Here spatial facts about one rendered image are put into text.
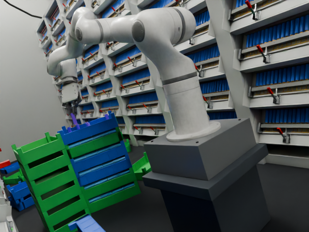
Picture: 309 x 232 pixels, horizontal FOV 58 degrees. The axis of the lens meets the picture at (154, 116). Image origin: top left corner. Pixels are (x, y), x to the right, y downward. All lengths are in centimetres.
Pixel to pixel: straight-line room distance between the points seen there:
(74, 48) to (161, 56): 67
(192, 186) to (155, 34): 46
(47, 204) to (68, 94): 56
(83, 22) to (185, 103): 55
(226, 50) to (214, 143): 71
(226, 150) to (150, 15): 47
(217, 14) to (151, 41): 68
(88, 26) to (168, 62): 43
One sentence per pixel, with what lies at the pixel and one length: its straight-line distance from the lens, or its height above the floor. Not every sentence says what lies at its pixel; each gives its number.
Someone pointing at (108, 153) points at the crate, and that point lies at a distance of 155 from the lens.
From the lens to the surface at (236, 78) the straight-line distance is 148.
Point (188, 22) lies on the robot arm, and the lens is 95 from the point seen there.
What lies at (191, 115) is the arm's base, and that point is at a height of 46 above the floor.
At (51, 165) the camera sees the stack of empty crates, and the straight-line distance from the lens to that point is 143.
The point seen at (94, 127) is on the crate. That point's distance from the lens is 152.
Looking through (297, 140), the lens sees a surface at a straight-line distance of 141.
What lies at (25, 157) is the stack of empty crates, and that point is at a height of 43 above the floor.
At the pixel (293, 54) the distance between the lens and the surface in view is 129.
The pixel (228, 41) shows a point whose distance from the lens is 146.
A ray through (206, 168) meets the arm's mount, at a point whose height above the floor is 32.
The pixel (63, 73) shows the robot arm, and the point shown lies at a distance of 160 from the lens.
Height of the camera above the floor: 63
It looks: 9 degrees down
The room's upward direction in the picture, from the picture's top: 18 degrees counter-clockwise
